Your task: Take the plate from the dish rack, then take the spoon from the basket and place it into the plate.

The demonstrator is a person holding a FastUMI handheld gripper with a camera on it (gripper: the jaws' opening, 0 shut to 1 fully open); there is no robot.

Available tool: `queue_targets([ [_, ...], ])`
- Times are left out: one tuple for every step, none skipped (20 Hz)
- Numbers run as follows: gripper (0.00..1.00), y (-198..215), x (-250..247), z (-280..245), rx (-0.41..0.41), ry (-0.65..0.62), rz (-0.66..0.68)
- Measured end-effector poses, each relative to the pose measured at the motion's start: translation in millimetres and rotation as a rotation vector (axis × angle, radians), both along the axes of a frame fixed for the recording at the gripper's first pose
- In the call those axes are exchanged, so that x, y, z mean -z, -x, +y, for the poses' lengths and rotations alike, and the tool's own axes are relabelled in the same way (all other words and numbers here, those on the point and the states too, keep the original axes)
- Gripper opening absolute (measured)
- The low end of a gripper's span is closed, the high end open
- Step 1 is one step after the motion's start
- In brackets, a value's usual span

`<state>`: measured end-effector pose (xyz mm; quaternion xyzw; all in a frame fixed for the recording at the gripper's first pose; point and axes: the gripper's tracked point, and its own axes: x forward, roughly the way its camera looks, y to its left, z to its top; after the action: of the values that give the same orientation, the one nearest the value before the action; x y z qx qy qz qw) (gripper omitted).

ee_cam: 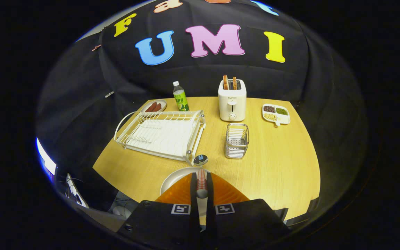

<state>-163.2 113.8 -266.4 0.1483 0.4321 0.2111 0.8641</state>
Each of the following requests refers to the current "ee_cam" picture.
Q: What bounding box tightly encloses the small beige saucer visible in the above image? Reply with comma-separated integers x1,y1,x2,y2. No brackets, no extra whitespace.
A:
141,99,167,114

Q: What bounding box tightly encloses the green label drink bottle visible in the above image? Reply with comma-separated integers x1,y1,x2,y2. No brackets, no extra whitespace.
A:
173,81,190,112

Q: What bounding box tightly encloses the white wire dish rack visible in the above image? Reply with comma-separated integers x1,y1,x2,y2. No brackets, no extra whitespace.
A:
114,110,207,166

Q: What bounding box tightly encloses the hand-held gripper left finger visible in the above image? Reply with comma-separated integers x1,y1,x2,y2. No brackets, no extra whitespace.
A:
117,172,201,250

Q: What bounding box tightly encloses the white divided bean tray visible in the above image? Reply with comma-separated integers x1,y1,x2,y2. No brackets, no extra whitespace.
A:
262,103,291,127

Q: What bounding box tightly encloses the white toaster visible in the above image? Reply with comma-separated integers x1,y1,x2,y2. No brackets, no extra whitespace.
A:
218,79,247,122

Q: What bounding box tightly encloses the white plate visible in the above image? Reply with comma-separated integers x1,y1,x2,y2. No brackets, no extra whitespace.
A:
160,167,210,218

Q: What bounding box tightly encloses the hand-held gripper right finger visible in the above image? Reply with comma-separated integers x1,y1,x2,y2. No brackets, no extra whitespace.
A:
205,172,291,250

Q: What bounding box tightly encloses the metal wire basket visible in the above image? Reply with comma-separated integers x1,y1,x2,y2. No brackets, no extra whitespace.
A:
225,123,250,160

